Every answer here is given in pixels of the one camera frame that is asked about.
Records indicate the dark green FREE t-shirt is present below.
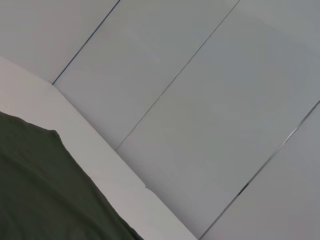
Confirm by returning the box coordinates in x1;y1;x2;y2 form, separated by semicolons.
0;111;145;240

